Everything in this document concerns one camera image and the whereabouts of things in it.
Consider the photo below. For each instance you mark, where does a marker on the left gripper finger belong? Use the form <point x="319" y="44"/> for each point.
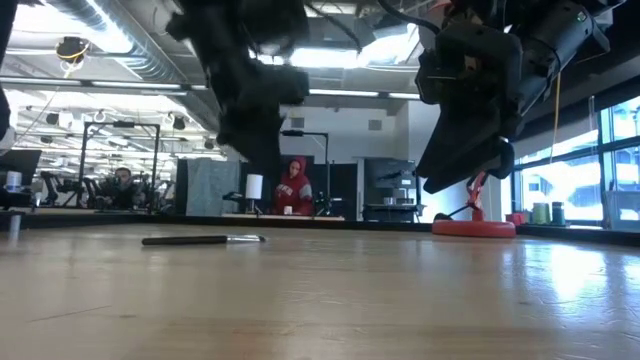
<point x="265" y="155"/>

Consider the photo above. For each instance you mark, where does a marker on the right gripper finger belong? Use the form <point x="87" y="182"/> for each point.
<point x="450" y="155"/>

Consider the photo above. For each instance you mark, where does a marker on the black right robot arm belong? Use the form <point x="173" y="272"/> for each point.
<point x="560" y="40"/>

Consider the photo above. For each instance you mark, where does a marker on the white cylindrical table lamp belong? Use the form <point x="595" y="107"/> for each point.
<point x="254" y="187"/>

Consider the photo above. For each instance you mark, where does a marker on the seated person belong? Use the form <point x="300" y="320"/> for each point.
<point x="294" y="192"/>
<point x="122" y="192"/>

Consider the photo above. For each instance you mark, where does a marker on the grey partition panel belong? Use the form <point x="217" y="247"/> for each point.
<point x="212" y="187"/>

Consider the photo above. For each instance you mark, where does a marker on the grey computer monitor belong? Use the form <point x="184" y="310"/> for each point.
<point x="390" y="172"/>

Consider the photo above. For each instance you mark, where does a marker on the red desk lamp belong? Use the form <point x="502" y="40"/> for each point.
<point x="472" y="229"/>

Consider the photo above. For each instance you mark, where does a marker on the red box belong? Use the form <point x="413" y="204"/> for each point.
<point x="515" y="219"/>

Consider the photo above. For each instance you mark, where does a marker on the green spool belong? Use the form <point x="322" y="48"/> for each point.
<point x="540" y="214"/>

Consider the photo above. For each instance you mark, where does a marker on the thick black makeup brush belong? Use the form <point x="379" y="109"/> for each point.
<point x="185" y="240"/>

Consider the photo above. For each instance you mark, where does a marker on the dark cup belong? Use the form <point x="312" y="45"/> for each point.
<point x="558" y="214"/>

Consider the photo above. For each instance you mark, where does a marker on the dark computer monitor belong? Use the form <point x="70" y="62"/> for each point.
<point x="22" y="162"/>

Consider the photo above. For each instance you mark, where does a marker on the black aluminium table frame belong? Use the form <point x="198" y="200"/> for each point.
<point x="375" y="226"/>

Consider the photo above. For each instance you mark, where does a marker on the round ceiling air duct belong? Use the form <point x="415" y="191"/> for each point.
<point x="150" y="55"/>

